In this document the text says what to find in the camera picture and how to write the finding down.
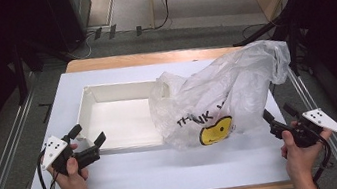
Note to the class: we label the person's right hand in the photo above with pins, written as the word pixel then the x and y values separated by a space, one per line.
pixel 301 159

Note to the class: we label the black cabinet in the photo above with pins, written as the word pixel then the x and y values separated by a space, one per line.
pixel 72 14

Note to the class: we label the person's left hand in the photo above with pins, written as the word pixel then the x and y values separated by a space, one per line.
pixel 74 186

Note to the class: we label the white table cover sheet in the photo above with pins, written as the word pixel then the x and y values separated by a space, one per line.
pixel 141 176

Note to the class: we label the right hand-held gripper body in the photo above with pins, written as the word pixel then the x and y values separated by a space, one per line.
pixel 323 120

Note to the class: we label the black stand leg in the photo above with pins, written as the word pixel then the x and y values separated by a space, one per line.
pixel 258 32

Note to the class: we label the clear plastic bag smiley print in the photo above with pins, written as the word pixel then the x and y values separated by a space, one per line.
pixel 230 92

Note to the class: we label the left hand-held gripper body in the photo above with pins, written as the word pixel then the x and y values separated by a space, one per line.
pixel 53 151

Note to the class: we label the white plastic tray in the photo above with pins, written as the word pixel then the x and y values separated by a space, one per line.
pixel 120 122

